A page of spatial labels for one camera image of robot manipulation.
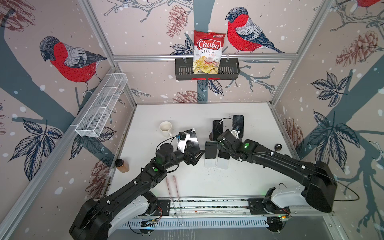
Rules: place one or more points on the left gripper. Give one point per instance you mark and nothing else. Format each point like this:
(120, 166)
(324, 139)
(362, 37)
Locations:
(192, 160)

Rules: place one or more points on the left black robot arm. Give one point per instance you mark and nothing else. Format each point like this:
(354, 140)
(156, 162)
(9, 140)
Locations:
(98, 219)

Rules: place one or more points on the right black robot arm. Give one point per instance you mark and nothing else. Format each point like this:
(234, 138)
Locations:
(317, 185)

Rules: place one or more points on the large black reflective phone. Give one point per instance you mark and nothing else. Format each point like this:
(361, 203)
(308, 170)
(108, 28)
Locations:
(192, 144)

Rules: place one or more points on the purple-edged black phone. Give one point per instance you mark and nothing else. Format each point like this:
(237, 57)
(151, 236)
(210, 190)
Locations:
(218, 128)

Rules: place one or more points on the tall black phone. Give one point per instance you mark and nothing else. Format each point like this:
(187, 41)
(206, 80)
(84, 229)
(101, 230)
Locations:
(238, 124)

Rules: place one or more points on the white ceramic mug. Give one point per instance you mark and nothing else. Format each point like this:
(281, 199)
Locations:
(166, 129)

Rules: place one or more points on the left pink chopstick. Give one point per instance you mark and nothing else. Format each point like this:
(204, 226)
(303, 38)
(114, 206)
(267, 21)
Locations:
(171, 198)

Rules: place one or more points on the pink chopstick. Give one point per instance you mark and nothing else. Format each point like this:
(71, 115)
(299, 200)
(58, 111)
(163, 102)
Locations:
(177, 195)
(171, 198)

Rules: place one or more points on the right pink chopstick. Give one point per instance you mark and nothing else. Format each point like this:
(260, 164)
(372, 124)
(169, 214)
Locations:
(177, 195)

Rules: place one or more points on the Chuba cassava chips bag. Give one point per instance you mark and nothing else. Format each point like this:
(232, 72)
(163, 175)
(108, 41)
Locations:
(208, 49)

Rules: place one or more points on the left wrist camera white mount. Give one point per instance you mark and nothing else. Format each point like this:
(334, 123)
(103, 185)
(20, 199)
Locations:
(182, 138)

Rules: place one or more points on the aluminium front rail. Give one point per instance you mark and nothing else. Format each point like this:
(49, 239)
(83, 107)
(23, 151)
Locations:
(235, 206)

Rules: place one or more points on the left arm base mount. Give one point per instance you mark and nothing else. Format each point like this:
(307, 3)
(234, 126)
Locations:
(160, 208)

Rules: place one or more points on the black wire wall basket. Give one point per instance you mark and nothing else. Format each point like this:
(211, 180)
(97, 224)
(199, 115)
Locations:
(228, 70)

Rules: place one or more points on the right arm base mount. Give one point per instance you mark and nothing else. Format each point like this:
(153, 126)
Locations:
(266, 207)

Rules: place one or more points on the white wire mesh shelf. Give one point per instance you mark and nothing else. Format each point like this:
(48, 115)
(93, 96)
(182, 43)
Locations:
(98, 114)

